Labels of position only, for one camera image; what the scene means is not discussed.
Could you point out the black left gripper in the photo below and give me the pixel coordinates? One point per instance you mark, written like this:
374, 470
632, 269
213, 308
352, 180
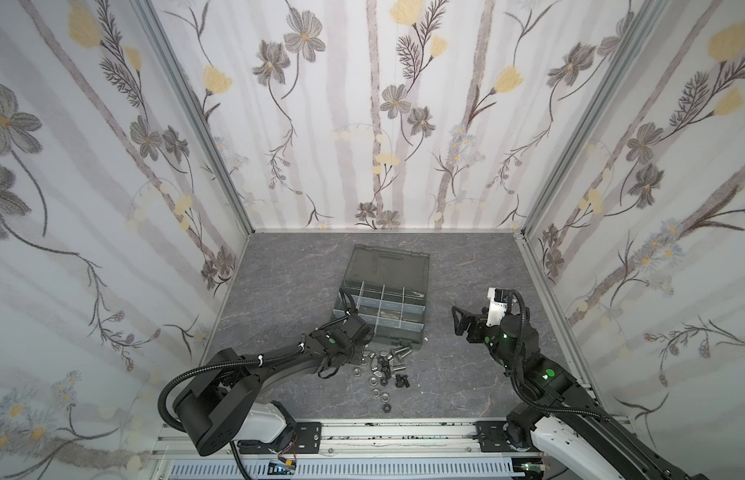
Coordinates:
356, 330

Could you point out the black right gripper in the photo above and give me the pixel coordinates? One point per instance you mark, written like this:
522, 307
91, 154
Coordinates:
476, 327

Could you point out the steel hex bolt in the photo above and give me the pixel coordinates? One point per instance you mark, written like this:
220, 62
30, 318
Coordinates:
398, 363
402, 352

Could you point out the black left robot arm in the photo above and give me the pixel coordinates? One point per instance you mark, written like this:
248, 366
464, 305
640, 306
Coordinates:
215, 404

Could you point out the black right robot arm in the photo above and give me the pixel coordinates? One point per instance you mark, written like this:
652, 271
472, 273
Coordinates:
557, 415

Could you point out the green plastic organizer box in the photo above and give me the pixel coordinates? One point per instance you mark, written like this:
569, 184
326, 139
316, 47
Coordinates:
389, 288

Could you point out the black hex bolt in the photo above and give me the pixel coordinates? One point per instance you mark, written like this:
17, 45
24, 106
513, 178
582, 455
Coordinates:
402, 381

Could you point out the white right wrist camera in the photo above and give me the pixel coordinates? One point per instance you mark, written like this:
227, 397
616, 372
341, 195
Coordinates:
498, 306

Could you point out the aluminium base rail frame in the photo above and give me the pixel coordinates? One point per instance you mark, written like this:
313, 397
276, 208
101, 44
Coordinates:
174, 456

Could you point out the white perforated cable duct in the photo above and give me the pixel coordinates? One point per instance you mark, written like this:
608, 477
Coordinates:
393, 468

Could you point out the right aluminium corner post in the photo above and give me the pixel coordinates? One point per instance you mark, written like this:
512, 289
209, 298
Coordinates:
638, 32

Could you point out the aluminium corner post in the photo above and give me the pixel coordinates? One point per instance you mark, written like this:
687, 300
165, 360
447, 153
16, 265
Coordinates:
182, 89
638, 32

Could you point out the left aluminium corner post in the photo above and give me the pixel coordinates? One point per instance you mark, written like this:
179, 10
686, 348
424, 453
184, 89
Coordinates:
182, 89

